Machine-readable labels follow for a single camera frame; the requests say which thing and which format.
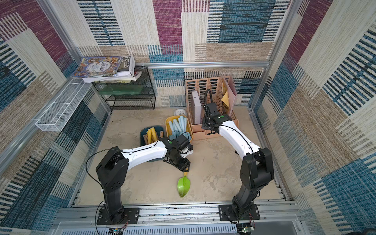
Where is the light blue shovel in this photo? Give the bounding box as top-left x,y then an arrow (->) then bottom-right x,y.
182,117 -> 188,132
178,116 -> 186,132
173,119 -> 182,137
168,121 -> 176,139

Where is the green shovel yellow handle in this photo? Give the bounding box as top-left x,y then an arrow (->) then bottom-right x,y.
150,127 -> 159,142
177,172 -> 191,197
146,129 -> 153,144

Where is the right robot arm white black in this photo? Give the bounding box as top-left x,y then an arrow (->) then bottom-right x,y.
202,102 -> 274,220

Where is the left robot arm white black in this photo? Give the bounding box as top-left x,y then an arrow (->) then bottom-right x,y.
96,134 -> 193,224

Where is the white box in organizer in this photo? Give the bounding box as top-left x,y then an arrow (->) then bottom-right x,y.
192,90 -> 202,125

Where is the dark teal storage tray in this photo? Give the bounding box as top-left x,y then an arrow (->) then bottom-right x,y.
140,125 -> 164,146

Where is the yellow storage tray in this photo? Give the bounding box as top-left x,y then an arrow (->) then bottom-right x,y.
165,115 -> 193,142

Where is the pink folder with yellow paper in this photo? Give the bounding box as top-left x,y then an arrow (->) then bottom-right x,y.
221,75 -> 237,116

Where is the white alarm clock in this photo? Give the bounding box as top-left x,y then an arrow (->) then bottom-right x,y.
174,109 -> 187,116

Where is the pink desk file organizer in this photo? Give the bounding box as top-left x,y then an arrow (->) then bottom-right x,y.
185,76 -> 239,140

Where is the stack of white books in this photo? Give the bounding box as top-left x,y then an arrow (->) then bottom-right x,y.
81,55 -> 143,83

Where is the colorful picture book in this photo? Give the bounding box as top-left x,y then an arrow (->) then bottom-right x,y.
72,57 -> 122,78

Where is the black wire shelf rack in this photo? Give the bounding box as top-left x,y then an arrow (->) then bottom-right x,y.
93,66 -> 156,111

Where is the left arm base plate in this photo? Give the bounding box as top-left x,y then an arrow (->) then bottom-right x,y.
96,208 -> 140,226

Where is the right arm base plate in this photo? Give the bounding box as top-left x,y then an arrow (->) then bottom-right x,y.
218,203 -> 260,222

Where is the white wire mesh basket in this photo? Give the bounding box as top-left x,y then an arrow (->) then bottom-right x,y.
35,79 -> 91,132

